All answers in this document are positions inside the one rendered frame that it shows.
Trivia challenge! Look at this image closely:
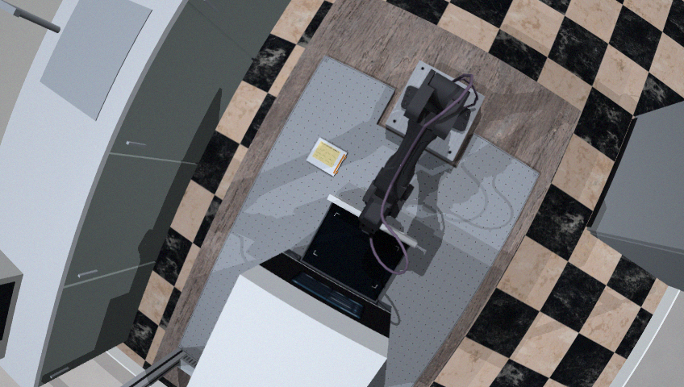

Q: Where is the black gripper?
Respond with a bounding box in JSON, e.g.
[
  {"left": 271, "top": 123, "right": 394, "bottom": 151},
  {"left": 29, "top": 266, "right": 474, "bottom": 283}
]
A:
[{"left": 362, "top": 180, "right": 405, "bottom": 218}]

